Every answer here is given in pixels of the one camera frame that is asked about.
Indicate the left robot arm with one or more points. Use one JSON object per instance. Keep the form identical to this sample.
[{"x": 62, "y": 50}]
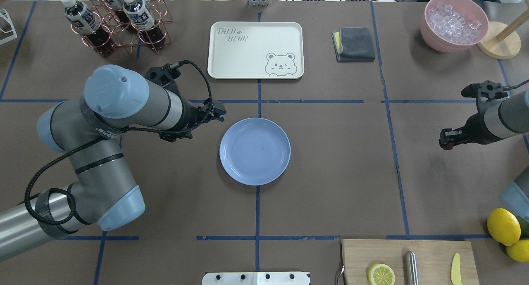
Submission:
[{"x": 91, "y": 181}]

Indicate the copper wire bottle rack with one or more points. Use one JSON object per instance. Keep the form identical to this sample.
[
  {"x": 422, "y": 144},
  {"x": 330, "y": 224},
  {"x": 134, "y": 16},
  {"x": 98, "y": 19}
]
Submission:
[{"x": 119, "y": 35}]

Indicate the green lime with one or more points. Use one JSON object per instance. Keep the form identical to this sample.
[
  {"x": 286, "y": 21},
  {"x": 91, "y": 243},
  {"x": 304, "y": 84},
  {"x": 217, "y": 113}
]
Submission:
[{"x": 524, "y": 224}]

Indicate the dark tea bottle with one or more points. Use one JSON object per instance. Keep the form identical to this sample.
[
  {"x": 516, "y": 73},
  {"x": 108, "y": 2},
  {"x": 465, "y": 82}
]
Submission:
[
  {"x": 141, "y": 18},
  {"x": 117, "y": 7},
  {"x": 88, "y": 26}
]

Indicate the lemon half slice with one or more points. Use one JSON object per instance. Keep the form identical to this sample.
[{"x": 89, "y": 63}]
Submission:
[{"x": 381, "y": 274}]

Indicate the blue round plate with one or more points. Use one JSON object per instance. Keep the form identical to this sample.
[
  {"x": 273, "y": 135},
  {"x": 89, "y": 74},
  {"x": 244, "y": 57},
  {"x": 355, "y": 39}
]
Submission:
[{"x": 255, "y": 151}]

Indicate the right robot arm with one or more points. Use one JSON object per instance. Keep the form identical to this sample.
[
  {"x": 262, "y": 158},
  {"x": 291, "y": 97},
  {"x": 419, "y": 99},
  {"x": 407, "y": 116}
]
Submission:
[{"x": 514, "y": 112}]

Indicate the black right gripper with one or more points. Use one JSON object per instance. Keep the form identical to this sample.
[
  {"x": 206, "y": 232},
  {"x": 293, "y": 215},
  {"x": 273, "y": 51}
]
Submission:
[{"x": 474, "y": 126}]

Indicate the dark tea bottle left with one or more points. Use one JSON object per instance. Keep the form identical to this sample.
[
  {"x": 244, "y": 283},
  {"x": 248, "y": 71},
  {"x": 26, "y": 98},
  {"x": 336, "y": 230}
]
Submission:
[{"x": 88, "y": 26}]

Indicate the dark tea bottle right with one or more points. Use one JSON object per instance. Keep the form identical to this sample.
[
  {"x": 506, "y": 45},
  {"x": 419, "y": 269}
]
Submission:
[{"x": 141, "y": 18}]

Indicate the white wire rack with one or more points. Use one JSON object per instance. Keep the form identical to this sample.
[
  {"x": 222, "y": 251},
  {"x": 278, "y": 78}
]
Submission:
[{"x": 7, "y": 28}]

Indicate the dark tea bottle rear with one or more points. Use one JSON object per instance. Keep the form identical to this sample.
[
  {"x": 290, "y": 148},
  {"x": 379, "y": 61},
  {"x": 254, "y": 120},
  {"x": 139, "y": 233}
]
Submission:
[{"x": 117, "y": 7}]

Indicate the pink bowl of ice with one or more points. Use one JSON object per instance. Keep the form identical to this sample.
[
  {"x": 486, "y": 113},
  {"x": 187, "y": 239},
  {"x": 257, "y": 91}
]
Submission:
[{"x": 451, "y": 26}]

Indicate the steel cylinder muddler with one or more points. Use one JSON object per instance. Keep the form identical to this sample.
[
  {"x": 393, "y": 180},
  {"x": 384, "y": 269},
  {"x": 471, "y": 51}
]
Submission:
[{"x": 411, "y": 268}]

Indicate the yellow plastic knife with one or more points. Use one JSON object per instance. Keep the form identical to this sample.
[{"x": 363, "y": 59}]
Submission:
[{"x": 456, "y": 278}]

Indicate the grey folded cloth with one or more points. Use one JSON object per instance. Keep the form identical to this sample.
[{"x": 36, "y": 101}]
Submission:
[{"x": 353, "y": 44}]

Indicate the wooden stand with round base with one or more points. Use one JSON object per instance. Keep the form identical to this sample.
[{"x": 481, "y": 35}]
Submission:
[{"x": 501, "y": 41}]

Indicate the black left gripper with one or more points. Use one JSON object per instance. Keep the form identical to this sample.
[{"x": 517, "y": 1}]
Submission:
[{"x": 189, "y": 117}]

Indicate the large yellow lemon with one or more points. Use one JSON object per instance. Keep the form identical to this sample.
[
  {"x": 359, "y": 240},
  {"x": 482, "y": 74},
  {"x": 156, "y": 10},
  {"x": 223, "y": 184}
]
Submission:
[{"x": 503, "y": 226}]

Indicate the white bear tray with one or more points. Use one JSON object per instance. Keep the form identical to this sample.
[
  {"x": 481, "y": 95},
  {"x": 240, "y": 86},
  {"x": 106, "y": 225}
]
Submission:
[{"x": 256, "y": 50}]

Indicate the wooden cutting board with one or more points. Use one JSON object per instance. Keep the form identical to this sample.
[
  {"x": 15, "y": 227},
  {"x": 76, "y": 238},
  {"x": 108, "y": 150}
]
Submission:
[{"x": 430, "y": 260}]

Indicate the small yellow lemon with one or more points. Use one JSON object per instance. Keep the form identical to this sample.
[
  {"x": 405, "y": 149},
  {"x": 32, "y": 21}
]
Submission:
[{"x": 519, "y": 251}]

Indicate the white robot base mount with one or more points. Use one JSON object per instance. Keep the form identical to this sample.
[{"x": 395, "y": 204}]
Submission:
[{"x": 257, "y": 278}]

